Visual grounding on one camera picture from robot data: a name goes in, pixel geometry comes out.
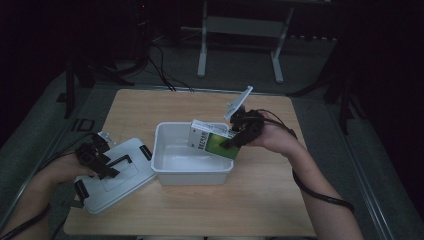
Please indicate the green and white carton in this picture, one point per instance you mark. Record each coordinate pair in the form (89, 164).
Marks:
(213, 145)

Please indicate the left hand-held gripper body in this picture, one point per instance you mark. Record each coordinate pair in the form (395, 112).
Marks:
(90, 155)

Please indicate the white metal stand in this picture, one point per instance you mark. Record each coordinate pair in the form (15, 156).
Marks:
(245, 28)

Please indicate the person's right hand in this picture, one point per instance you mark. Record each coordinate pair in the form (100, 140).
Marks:
(276, 135)

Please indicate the black tripod stand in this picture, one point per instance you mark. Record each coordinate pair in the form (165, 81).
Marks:
(343, 100)
(70, 90)

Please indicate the person's left hand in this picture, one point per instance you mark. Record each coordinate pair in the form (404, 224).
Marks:
(68, 168)

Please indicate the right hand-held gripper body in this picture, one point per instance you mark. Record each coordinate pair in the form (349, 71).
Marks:
(250, 125)

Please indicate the dark equipment tower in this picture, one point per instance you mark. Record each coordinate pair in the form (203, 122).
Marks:
(141, 30)

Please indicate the white plastic storage box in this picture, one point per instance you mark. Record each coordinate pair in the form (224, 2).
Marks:
(186, 165)

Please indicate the black rectangular floor bracket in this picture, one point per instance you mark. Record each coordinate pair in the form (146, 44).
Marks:
(83, 125)

